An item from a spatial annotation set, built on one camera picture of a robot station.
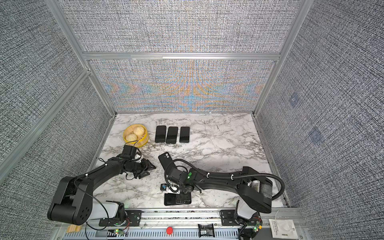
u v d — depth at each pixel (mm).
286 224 715
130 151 729
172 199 878
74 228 688
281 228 693
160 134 1074
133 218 738
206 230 688
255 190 444
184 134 1064
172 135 1087
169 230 685
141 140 998
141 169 779
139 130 1027
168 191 685
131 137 975
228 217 736
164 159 949
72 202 423
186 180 598
